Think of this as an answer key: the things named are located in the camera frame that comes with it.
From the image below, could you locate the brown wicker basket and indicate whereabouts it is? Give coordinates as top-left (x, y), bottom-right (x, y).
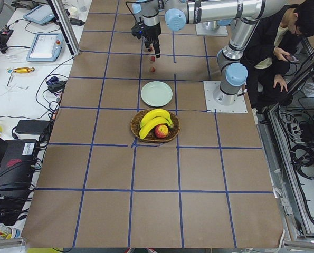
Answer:
top-left (130, 109), bottom-right (180, 143)

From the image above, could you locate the black smartphone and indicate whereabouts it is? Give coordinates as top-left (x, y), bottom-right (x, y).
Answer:
top-left (284, 55), bottom-right (300, 64)

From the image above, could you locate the blue teach pendant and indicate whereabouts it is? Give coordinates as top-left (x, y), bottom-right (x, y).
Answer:
top-left (26, 33), bottom-right (64, 62)
top-left (23, 5), bottom-right (54, 25)

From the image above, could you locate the person in black jacket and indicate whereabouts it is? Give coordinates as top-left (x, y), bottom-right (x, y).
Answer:
top-left (241, 1), bottom-right (314, 112)

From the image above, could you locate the pale green plate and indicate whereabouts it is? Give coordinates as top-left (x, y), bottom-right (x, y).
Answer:
top-left (140, 81), bottom-right (173, 107)

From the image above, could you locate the aluminium frame post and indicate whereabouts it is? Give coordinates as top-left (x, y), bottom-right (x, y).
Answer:
top-left (47, 0), bottom-right (80, 56)

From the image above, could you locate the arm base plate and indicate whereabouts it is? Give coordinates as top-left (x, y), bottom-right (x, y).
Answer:
top-left (195, 21), bottom-right (228, 37)
top-left (203, 81), bottom-right (248, 113)

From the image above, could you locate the black computer case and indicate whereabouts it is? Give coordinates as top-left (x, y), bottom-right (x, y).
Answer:
top-left (0, 139), bottom-right (39, 190)

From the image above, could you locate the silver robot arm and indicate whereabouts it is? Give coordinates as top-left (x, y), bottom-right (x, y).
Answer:
top-left (164, 1), bottom-right (266, 105)
top-left (131, 1), bottom-right (164, 58)

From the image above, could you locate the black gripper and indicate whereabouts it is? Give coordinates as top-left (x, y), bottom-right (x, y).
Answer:
top-left (131, 22), bottom-right (161, 58)

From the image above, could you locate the black power adapter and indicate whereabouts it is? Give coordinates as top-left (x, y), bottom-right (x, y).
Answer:
top-left (15, 120), bottom-right (50, 135)

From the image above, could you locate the yellow banana bunch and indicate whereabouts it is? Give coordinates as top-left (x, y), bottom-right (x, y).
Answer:
top-left (139, 109), bottom-right (174, 139)

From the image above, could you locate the red yellow apple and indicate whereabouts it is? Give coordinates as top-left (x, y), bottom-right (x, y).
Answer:
top-left (154, 124), bottom-right (169, 139)

